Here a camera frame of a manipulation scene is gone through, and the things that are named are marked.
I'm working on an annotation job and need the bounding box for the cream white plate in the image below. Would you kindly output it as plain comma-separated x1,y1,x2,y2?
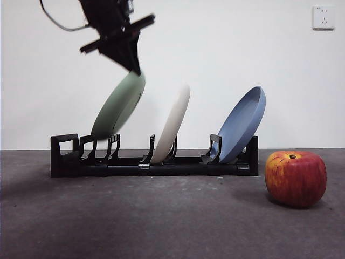
149,85,191,165

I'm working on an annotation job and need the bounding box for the red yellow apple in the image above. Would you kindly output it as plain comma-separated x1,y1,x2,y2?
264,151,327,208

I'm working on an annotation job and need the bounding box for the blue plate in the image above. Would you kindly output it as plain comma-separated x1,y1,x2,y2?
212,85,267,164

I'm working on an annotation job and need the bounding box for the black plate rack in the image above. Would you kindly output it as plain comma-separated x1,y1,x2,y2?
50,133,259,178

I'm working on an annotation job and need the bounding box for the green plate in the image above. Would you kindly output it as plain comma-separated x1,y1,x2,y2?
90,70,146,141

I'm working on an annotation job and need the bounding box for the white wall socket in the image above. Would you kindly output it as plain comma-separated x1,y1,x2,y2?
312,5,336,30

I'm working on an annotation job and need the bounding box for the grey cable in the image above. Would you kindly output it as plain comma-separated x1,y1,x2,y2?
39,0,91,31

